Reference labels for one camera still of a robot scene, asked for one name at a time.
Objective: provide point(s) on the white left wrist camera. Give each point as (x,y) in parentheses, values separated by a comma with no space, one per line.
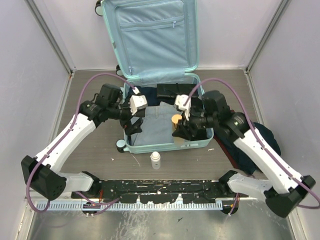
(136,103)

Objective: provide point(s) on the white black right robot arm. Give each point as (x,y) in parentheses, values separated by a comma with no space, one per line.
(282,190)

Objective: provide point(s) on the slotted cable duct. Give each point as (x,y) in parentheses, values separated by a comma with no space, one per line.
(81,205)

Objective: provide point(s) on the amber bottle with gold cap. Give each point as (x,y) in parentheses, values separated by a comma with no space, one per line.
(174,120)

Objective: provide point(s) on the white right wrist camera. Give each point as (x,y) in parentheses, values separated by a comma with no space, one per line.
(182,103)

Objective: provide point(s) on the white plastic bottle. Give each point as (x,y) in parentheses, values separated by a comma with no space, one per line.
(155,158)

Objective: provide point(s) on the black garment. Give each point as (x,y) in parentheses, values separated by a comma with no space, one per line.
(198,133)

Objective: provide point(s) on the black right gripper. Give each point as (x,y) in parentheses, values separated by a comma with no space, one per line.
(182,131)

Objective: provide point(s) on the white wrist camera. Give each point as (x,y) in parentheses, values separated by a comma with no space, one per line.
(136,103)
(182,103)

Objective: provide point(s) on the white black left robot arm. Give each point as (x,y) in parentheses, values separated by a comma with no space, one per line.
(42,173)

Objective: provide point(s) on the black toiletry pouch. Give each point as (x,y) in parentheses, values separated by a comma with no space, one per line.
(167,93)

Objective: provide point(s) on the mint green open suitcase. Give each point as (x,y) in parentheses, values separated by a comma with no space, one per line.
(155,42)

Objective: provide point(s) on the navy blue sweater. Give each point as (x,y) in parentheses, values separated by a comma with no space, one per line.
(150,94)

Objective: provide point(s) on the aluminium front rail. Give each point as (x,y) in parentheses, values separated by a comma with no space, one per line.
(52,187)

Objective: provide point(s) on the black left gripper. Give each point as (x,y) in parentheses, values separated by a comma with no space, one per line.
(130,128)

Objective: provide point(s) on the light blue jeans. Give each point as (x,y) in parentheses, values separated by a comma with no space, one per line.
(157,126)

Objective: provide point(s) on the navy garment with red trim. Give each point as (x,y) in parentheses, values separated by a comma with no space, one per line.
(242,159)

